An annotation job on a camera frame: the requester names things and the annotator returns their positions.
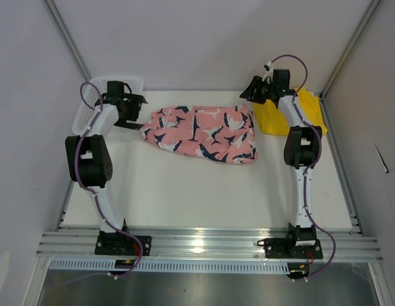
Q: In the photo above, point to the aluminium mounting rail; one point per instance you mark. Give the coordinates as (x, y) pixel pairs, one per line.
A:
(208, 244)

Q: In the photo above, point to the left corner frame post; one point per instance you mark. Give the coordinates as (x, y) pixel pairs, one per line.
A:
(67, 38)

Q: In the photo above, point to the corner frame post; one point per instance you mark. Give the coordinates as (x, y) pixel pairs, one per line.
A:
(362, 26)
(67, 38)

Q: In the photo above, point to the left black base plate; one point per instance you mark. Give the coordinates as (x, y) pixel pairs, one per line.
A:
(117, 244)

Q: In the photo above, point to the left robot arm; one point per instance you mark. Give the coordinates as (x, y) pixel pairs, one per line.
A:
(90, 166)

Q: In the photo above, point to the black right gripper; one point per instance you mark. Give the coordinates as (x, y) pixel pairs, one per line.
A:
(256, 83)

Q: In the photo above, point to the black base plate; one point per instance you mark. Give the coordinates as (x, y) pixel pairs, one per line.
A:
(117, 244)
(282, 248)

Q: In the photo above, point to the right corner frame post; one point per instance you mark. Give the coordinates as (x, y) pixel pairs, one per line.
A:
(362, 26)

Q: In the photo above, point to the right side table rail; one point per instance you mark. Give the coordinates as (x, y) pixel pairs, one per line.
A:
(357, 228)

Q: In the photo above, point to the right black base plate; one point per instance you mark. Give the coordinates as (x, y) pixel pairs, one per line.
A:
(282, 248)

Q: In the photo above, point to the pink patterned shorts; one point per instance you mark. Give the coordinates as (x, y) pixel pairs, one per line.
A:
(222, 134)

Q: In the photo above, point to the slotted cable duct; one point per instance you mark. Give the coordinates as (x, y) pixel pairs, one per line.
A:
(182, 266)

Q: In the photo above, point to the yellow shorts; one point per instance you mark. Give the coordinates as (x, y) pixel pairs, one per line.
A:
(272, 122)

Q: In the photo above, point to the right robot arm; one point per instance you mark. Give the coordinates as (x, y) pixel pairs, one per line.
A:
(301, 153)

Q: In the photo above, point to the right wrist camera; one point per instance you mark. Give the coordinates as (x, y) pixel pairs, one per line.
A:
(268, 70)

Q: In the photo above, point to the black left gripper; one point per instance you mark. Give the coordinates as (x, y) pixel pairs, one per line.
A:
(136, 108)

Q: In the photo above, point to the white tray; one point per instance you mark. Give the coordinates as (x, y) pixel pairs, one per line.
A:
(84, 113)

